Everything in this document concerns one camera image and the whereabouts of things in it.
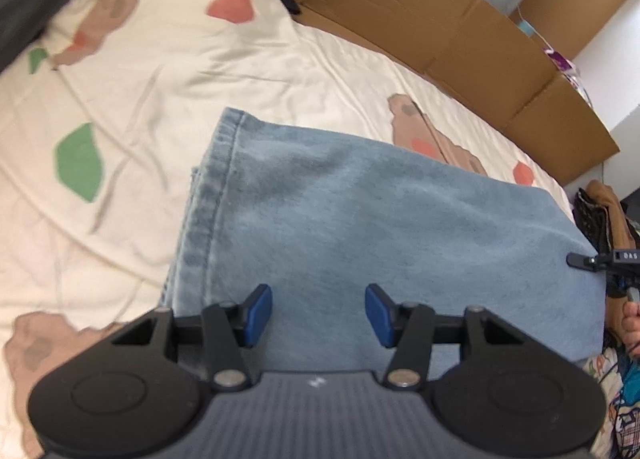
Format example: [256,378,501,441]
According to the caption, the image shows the cream bear print blanket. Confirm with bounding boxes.
[0,0,577,459]

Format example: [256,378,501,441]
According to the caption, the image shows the white printed packet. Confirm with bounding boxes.
[566,70,594,108]

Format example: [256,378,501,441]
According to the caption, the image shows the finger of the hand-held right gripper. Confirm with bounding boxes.
[567,252,601,271]

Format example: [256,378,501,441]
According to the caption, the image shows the person's right hand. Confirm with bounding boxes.
[620,289,640,356]

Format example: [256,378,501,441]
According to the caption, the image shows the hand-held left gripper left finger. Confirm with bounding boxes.
[110,284,274,388]

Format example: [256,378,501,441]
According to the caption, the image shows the blue denim jeans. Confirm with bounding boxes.
[162,108,609,376]

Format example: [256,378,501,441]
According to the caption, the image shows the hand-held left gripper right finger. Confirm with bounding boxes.
[365,283,544,388]

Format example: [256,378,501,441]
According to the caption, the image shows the purple packet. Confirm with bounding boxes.
[544,45,577,76]

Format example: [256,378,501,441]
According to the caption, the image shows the brown cardboard sheet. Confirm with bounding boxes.
[282,0,622,186]

